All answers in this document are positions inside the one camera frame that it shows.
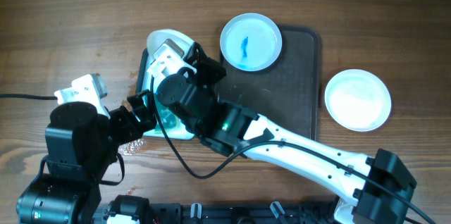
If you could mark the green yellow sponge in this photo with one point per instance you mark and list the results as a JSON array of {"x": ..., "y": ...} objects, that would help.
[{"x": 168, "y": 119}]

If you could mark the brown plastic serving tray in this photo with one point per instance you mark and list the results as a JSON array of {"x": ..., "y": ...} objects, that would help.
[{"x": 287, "y": 92}]

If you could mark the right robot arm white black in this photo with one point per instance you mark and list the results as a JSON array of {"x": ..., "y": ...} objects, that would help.
[{"x": 374, "y": 189}]

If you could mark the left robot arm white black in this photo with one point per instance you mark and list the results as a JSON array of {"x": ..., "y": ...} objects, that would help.
[{"x": 82, "y": 140}]

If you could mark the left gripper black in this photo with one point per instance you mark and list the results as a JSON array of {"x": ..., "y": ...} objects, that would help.
[{"x": 134, "y": 129}]

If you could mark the white plate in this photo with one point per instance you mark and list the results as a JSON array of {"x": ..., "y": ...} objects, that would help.
[
  {"x": 358, "y": 100},
  {"x": 251, "y": 42},
  {"x": 158, "y": 37}
]

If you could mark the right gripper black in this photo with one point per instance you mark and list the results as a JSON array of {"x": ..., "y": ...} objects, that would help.
[{"x": 199, "y": 60}]

